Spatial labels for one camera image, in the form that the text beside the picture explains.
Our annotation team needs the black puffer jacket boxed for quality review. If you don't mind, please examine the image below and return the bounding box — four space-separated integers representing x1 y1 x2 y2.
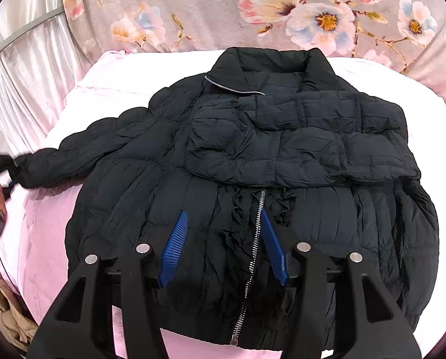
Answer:
13 48 439 351

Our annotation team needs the beige cloth on floor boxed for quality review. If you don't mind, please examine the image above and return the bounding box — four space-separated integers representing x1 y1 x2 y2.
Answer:
0 277 38 353

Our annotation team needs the silver pleated curtain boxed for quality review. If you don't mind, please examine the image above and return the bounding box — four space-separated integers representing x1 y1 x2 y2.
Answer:
0 0 90 154

